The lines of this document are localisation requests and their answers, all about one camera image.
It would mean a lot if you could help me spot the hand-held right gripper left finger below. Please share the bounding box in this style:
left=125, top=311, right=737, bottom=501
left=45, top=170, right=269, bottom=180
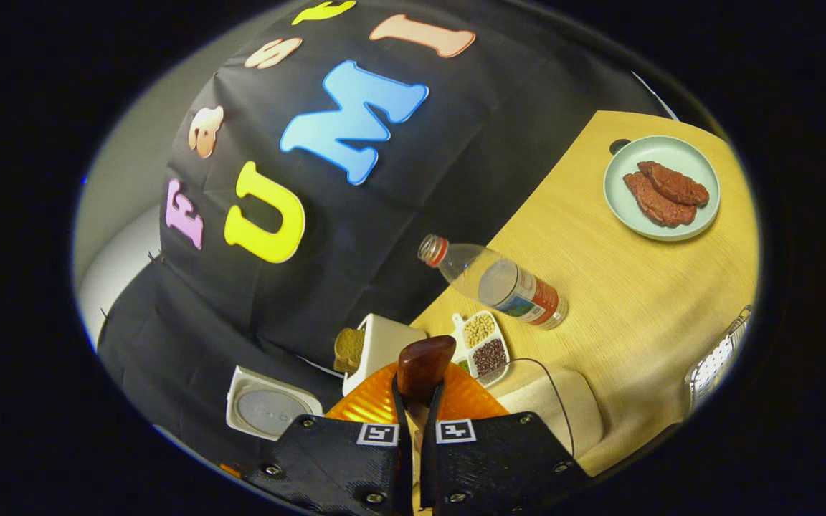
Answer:
left=245, top=362, right=414, bottom=516

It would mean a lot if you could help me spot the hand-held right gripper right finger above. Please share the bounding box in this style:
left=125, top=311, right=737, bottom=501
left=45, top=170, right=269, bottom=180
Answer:
left=420, top=362, right=593, bottom=516

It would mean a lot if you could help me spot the white rice cooker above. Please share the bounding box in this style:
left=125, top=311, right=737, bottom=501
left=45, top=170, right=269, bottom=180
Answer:
left=226, top=366, right=324, bottom=441

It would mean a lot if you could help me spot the brown wooden spoon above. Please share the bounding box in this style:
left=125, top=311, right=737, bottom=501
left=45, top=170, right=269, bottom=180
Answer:
left=397, top=335, right=457, bottom=431

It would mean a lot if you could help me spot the brown bread slice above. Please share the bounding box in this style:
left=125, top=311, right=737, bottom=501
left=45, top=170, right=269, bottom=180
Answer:
left=333, top=328, right=366, bottom=373

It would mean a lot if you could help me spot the white divided dish of beans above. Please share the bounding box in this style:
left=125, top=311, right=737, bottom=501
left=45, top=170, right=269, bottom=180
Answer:
left=452, top=310, right=511, bottom=388

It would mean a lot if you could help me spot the white toaster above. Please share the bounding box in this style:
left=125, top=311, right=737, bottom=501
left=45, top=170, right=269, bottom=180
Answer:
left=342, top=313, right=428, bottom=397

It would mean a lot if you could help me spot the clear plastic bottle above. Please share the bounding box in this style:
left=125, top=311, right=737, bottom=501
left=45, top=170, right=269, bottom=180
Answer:
left=417, top=234, right=569, bottom=330

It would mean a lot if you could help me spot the black backdrop cloth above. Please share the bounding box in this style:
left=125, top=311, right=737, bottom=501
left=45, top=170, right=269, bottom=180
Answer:
left=98, top=0, right=672, bottom=467

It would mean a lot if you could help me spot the red-brown meat piece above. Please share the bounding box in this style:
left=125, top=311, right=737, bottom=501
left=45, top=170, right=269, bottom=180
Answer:
left=637, top=161, right=711, bottom=207
left=623, top=172, right=697, bottom=229

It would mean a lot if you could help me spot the light green plate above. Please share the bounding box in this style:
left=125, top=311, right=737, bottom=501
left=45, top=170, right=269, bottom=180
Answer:
left=603, top=135, right=721, bottom=242

